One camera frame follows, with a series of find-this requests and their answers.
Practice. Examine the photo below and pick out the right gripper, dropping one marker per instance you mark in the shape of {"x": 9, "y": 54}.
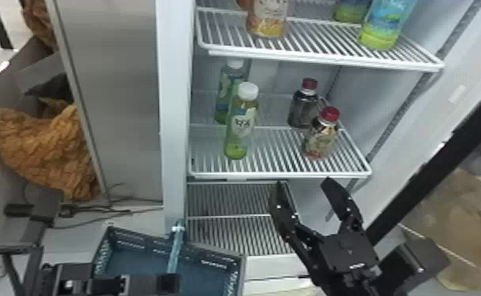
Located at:
{"x": 347, "y": 252}

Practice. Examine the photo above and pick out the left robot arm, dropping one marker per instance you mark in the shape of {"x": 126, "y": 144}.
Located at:
{"x": 108, "y": 286}

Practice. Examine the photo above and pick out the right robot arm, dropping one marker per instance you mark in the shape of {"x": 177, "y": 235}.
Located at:
{"x": 347, "y": 290}

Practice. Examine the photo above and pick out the brown bottle with red cap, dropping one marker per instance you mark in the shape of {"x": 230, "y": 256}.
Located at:
{"x": 320, "y": 138}

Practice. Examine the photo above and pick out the dark bottle with red cap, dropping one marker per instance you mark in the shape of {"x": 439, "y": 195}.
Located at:
{"x": 303, "y": 107}

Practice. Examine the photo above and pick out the fridge door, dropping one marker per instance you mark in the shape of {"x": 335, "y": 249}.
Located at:
{"x": 442, "y": 136}

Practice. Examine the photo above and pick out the blue basket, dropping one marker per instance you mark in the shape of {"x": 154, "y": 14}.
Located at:
{"x": 141, "y": 258}

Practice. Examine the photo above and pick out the blue and green bottle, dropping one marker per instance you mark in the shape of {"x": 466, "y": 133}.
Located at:
{"x": 382, "y": 25}

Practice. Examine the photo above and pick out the orange bottle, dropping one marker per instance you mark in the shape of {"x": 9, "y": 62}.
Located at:
{"x": 267, "y": 18}

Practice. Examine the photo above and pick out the white fridge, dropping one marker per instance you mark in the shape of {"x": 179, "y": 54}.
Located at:
{"x": 112, "y": 103}

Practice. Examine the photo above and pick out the orange blanket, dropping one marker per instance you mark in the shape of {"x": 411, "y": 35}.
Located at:
{"x": 46, "y": 153}

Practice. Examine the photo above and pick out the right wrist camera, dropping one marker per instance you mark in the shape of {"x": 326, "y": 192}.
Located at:
{"x": 409, "y": 264}

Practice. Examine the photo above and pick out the black metal frame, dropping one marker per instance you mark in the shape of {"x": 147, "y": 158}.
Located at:
{"x": 37, "y": 210}

